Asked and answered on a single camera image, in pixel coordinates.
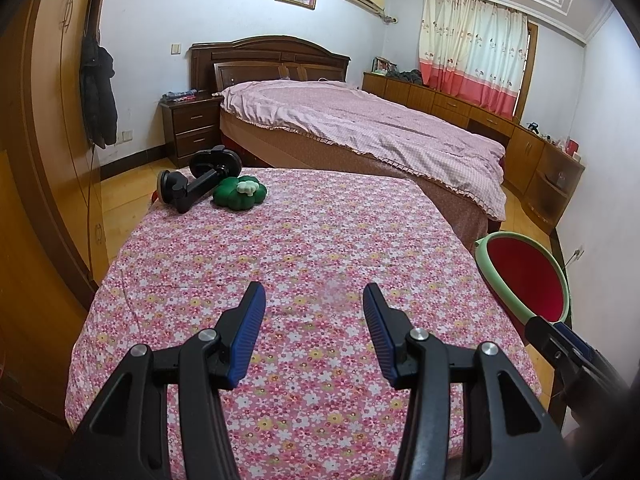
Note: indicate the wooden corner shelf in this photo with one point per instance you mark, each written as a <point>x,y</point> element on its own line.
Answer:
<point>542,195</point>

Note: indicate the glass jar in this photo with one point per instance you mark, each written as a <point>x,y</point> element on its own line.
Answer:
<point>561,177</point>

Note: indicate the cream and red curtain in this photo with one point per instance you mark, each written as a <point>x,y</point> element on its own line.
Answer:
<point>470,50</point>

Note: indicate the red bin with green rim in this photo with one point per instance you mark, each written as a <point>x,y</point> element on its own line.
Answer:
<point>525,275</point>

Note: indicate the green plush flower toy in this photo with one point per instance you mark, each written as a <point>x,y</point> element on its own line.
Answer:
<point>230,195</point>

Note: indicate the small black gadget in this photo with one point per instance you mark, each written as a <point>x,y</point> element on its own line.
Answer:
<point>533,126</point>

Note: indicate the white wall socket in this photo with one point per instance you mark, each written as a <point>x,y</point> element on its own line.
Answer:
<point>580,252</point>
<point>127,135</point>

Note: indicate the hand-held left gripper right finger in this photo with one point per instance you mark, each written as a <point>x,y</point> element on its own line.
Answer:
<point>380,335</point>

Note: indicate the dark clothes pile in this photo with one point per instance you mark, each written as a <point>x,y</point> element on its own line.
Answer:
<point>405,76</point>

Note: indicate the folded dark cloth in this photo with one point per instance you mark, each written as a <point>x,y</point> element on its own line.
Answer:
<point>180,96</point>

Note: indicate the bed with pink cover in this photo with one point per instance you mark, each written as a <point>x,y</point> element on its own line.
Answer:
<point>320,155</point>

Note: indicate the dark wooden headboard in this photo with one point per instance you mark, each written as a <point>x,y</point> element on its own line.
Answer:
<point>270,55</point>

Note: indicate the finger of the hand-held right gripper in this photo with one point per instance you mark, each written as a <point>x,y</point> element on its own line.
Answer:
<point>575,342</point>
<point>545,340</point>

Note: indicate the small red box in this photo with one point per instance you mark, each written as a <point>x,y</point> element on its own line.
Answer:
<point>572,147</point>

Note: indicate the pink floral tablecloth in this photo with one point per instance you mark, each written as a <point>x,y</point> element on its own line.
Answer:
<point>325,240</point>

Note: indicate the dark wooden nightstand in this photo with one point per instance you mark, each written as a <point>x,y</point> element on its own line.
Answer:
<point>192,125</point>

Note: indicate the long wooden cabinet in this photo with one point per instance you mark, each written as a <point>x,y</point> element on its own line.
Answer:
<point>450,105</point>

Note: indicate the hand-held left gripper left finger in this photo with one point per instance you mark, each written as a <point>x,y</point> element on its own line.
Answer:
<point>247,335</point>

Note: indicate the black jacket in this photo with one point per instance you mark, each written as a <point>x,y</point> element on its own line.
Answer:
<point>97,100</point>

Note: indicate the black suction phone holder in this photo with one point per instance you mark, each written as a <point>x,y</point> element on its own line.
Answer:
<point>215,162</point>

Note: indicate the wooden wardrobe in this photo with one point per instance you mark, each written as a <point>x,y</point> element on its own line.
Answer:
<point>40,160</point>

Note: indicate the wooden window frame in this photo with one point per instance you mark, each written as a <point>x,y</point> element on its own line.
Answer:
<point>527,75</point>

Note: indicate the standing picture frames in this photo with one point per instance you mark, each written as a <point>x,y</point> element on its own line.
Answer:
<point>384,65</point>

